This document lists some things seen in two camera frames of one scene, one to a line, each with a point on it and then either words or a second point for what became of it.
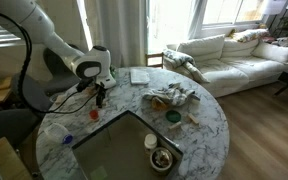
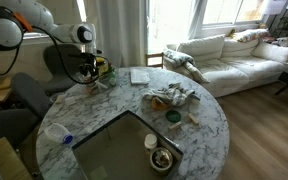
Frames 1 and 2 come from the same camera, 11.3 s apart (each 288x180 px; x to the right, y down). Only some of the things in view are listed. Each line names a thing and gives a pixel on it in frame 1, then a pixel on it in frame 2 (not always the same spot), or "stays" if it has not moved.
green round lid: (173, 116) stays
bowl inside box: (161, 159) stays
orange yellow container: (159, 104) stays
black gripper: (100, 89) -> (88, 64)
